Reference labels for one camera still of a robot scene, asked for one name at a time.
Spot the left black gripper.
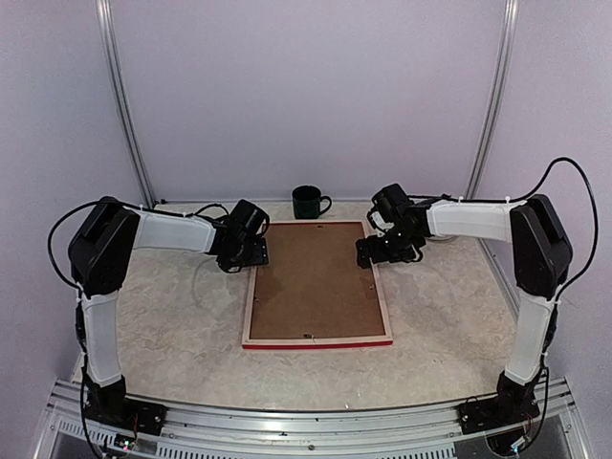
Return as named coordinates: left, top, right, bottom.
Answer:
left=220, top=236, right=269, bottom=271

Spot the red wooden picture frame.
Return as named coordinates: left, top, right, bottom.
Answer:
left=241, top=220, right=394, bottom=351

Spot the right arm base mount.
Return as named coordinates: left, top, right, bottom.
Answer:
left=457, top=392, right=540, bottom=435

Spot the dark green mug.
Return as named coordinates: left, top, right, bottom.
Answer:
left=292, top=185, right=333, bottom=220

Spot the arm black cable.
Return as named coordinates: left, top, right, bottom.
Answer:
left=410, top=157, right=600, bottom=431
left=46, top=200, right=159, bottom=459

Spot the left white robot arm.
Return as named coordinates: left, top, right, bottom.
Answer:
left=68, top=197, right=270, bottom=426

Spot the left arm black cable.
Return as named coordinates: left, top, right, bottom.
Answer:
left=46, top=200, right=159, bottom=459

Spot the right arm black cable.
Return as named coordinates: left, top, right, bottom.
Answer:
left=410, top=157, right=600, bottom=431

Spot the left aluminium post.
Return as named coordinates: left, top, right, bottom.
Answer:
left=95, top=0, right=157, bottom=208

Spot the brown cardboard backing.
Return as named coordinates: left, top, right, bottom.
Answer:
left=249, top=223, right=386, bottom=339

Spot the aluminium front rail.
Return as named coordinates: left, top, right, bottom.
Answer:
left=28, top=377, right=589, bottom=459

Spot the white patterned plate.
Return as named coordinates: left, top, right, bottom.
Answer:
left=427, top=235, right=458, bottom=243

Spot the aluminium post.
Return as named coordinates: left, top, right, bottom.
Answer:
left=95, top=0, right=157, bottom=208
left=464, top=0, right=519, bottom=199

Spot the right aluminium post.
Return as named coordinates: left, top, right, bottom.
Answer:
left=464, top=0, right=519, bottom=199

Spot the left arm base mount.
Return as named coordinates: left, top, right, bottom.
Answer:
left=84, top=398, right=167, bottom=436

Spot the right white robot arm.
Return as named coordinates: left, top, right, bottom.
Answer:
left=356, top=184, right=573, bottom=425

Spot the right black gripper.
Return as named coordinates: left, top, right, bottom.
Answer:
left=357, top=225, right=420, bottom=268

